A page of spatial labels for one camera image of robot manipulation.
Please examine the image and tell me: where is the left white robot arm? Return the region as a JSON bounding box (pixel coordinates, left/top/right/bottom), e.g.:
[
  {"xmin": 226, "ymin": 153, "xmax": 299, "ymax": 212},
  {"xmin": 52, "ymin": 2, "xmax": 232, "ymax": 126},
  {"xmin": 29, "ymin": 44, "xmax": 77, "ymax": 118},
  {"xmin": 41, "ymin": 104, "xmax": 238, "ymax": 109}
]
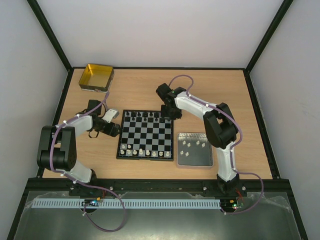
[{"xmin": 36, "ymin": 100, "xmax": 121, "ymax": 184}]

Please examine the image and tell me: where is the grey tray of chess pieces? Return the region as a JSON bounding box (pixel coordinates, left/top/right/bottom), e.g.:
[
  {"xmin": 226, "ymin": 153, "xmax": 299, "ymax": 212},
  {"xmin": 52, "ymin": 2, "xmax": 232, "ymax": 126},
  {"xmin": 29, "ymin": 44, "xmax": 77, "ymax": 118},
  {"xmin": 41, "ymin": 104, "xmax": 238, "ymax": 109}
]
[{"xmin": 176, "ymin": 132, "xmax": 214, "ymax": 169}]

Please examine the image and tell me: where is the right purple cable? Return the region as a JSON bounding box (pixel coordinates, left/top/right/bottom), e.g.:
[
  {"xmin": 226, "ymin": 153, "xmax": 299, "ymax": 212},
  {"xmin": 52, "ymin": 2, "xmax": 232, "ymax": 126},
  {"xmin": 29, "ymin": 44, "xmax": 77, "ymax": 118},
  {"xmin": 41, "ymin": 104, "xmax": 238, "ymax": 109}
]
[{"xmin": 168, "ymin": 74, "xmax": 265, "ymax": 216}]

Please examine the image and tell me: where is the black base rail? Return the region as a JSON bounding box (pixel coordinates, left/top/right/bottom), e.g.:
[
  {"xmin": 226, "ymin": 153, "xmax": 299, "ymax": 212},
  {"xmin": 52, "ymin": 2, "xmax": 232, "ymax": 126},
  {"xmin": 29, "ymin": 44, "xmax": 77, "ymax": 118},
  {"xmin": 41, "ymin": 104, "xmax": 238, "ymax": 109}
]
[{"xmin": 68, "ymin": 177, "xmax": 248, "ymax": 197}]

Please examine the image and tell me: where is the black and white chessboard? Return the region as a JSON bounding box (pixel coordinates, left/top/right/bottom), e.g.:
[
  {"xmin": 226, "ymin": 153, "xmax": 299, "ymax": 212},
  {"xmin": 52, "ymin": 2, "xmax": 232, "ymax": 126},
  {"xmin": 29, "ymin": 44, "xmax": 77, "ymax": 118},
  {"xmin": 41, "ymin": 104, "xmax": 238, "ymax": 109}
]
[{"xmin": 116, "ymin": 109, "xmax": 174, "ymax": 162}]

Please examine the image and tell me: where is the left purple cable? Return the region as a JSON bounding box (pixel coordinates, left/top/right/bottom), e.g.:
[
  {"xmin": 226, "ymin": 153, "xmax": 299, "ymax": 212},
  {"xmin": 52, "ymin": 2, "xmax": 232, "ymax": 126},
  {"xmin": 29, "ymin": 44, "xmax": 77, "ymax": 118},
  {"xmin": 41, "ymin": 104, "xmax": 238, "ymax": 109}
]
[{"xmin": 49, "ymin": 91, "xmax": 126, "ymax": 232}]

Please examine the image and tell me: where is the yellow square metal tin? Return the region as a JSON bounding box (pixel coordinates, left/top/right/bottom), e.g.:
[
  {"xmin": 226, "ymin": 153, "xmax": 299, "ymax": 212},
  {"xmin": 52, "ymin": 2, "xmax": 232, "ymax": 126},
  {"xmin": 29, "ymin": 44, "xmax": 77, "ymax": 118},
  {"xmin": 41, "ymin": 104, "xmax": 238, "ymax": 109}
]
[{"xmin": 78, "ymin": 63, "xmax": 115, "ymax": 93}]

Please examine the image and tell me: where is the purple cable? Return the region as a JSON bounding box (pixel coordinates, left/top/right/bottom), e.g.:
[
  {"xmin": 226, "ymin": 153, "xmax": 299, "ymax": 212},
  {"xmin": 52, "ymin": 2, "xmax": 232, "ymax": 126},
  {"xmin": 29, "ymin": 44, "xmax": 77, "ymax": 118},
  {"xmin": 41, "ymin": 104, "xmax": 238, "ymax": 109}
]
[
  {"xmin": 49, "ymin": 91, "xmax": 126, "ymax": 232},
  {"xmin": 168, "ymin": 74, "xmax": 265, "ymax": 216}
]

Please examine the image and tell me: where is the light blue slotted cable duct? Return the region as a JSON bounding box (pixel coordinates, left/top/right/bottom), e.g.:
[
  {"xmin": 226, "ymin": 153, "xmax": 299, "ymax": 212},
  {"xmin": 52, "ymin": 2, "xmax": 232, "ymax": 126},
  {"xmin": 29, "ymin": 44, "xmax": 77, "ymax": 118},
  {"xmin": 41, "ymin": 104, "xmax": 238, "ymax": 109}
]
[{"xmin": 31, "ymin": 198, "xmax": 221, "ymax": 210}]

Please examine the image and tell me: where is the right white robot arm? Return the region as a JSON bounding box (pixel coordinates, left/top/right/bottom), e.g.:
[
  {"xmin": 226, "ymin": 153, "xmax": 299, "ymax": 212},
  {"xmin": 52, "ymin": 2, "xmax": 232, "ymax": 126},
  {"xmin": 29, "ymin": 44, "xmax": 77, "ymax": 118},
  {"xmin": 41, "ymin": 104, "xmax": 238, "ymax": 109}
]
[{"xmin": 155, "ymin": 83, "xmax": 239, "ymax": 196}]

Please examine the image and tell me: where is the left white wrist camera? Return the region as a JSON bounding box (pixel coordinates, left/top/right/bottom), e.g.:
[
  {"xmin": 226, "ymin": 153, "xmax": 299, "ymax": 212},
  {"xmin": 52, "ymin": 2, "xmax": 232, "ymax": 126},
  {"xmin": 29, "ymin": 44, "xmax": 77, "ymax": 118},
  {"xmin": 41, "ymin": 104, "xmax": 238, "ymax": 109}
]
[{"xmin": 102, "ymin": 108, "xmax": 119, "ymax": 123}]

